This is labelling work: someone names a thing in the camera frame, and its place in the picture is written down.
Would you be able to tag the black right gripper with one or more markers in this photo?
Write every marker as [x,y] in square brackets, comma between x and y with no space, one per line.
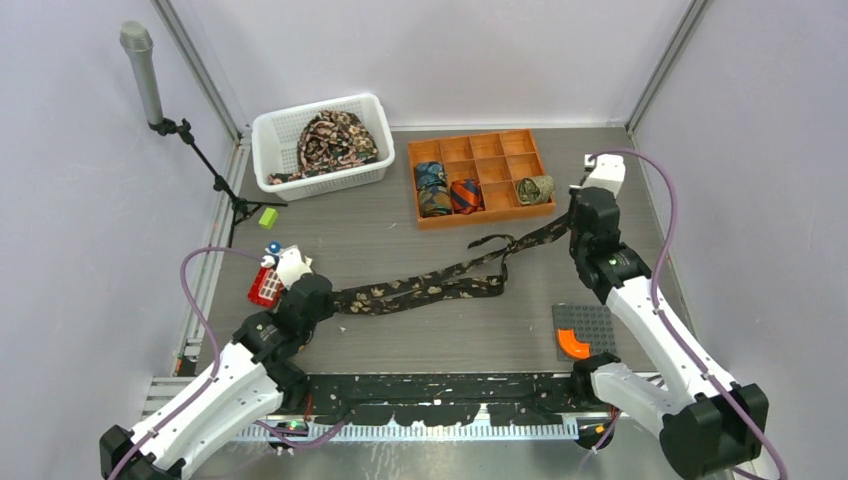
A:
[572,206]

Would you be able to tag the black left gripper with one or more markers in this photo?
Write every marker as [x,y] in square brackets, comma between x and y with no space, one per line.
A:
[328,310]

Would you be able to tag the black gold floral tie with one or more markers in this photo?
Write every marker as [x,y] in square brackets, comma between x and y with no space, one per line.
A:
[481,277]

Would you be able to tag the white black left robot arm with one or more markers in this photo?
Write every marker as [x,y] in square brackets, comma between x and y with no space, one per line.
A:
[252,377]

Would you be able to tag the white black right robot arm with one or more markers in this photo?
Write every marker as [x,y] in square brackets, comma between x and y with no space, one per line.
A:
[704,420]

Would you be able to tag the pile of floral ties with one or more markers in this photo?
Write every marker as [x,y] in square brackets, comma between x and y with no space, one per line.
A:
[332,141]

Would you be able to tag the red white toy block truck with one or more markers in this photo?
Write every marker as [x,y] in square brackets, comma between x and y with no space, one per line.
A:
[267,286]

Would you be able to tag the green patterned rolled tie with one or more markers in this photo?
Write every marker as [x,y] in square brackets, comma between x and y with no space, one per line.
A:
[535,190]

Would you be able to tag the green toy block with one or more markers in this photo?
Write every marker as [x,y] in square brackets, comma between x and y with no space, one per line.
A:
[268,218]

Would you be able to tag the grey studded baseplate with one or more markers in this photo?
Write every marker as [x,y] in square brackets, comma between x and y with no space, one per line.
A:
[593,325]

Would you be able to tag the orange wooden divided tray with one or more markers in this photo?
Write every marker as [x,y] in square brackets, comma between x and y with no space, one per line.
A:
[497,160]

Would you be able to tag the orange curved toy piece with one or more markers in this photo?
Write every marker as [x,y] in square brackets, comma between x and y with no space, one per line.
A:
[569,343]

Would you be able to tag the orange navy striped rolled tie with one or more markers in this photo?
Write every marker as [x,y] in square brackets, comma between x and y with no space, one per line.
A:
[466,196]

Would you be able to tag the white plastic basket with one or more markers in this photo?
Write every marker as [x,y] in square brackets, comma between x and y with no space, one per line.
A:
[274,147]

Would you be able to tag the navy floral rolled tie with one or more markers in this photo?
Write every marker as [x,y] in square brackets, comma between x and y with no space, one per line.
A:
[434,201]

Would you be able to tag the teal navy rolled tie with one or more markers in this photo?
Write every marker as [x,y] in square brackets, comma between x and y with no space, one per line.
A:
[429,174]

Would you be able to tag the black microphone tripod stand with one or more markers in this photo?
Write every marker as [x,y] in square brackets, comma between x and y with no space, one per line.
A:
[242,208]

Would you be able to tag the grey microphone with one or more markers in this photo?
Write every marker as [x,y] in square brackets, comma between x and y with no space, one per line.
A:
[136,41]

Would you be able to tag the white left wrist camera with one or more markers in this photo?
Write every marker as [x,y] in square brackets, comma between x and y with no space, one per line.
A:
[292,264]

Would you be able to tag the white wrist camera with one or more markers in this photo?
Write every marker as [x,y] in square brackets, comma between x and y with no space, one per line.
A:
[605,171]
[292,264]

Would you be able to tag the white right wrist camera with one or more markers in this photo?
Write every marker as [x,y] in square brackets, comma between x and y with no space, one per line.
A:
[605,171]

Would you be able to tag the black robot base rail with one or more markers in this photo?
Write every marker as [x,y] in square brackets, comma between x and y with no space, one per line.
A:
[508,399]

